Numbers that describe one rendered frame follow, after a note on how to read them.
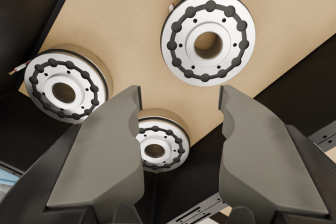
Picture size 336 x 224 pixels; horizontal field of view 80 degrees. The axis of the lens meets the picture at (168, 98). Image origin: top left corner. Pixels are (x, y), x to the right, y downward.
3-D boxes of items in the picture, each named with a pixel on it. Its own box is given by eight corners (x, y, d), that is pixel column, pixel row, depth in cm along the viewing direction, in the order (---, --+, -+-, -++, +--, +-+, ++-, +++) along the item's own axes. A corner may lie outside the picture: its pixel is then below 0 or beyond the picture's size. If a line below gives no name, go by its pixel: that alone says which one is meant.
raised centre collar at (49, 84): (54, 65, 24) (51, 67, 23) (91, 88, 25) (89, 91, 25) (40, 93, 26) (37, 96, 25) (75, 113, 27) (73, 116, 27)
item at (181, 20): (212, -34, 19) (213, -34, 18) (273, 42, 22) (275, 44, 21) (142, 44, 23) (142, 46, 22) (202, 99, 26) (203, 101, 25)
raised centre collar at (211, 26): (210, 10, 20) (210, 10, 20) (240, 44, 22) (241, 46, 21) (175, 45, 22) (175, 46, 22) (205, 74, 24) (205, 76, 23)
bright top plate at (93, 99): (43, 33, 22) (40, 34, 22) (121, 84, 25) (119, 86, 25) (16, 94, 27) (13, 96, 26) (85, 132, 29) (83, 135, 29)
